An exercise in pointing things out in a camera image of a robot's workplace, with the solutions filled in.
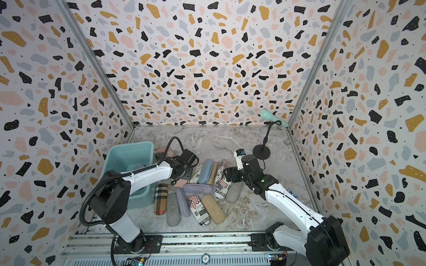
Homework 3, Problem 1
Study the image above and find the teal plastic storage box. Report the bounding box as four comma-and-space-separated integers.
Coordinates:
101, 141, 156, 209

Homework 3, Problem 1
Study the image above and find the light blue felt case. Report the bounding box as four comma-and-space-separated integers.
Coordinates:
198, 158, 214, 184
127, 164, 147, 171

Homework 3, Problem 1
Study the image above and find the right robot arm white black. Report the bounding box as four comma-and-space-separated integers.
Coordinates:
225, 149, 350, 266

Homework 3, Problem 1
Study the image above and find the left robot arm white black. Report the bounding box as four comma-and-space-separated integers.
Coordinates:
79, 149, 199, 251

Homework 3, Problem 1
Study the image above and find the pink glasses case middle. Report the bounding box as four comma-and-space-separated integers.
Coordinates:
174, 179, 188, 188

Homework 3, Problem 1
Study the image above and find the plaid tartan glasses case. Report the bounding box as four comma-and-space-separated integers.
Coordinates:
154, 184, 168, 216

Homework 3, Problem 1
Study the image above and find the grey felt case right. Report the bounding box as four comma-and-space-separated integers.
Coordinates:
226, 182, 245, 203

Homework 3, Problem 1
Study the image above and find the grey felt case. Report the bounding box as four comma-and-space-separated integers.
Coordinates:
226, 182, 245, 203
166, 193, 181, 227

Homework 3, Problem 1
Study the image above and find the green microphone on black stand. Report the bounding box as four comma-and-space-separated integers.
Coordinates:
252, 109, 290, 160

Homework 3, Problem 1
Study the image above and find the purple felt case horizontal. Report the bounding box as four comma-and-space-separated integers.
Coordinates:
183, 184, 214, 195

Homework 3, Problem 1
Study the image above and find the newspaper flag case far left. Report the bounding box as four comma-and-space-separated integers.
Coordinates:
154, 147, 171, 160

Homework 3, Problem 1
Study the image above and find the newspaper flag case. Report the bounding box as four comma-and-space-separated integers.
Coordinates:
187, 195, 211, 227
154, 147, 171, 160
215, 179, 232, 200
214, 159, 227, 185

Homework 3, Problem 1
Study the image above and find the newspaper flag case upper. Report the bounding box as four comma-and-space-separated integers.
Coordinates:
214, 159, 227, 185

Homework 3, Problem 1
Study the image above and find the purple felt case diagonal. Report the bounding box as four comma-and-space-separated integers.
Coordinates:
176, 187, 191, 217

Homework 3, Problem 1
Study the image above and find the tan case behind blue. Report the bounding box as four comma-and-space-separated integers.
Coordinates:
207, 162, 218, 186

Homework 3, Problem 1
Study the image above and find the newspaper flag case middle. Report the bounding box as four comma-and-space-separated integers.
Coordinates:
215, 179, 232, 200

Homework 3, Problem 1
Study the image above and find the newspaper flag case front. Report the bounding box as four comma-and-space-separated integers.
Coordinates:
187, 195, 211, 227

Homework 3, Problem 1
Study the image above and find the grey felt case front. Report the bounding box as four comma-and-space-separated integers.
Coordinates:
166, 193, 181, 227

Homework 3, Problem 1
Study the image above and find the tan felt case front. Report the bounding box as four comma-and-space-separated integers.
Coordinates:
201, 194, 225, 225

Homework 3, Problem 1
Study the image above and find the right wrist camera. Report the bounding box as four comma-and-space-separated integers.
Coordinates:
234, 149, 246, 170

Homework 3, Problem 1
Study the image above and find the black corrugated cable conduit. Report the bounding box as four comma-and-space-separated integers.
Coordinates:
79, 136, 185, 227

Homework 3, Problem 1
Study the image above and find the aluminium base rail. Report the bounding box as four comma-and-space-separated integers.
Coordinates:
56, 232, 300, 266

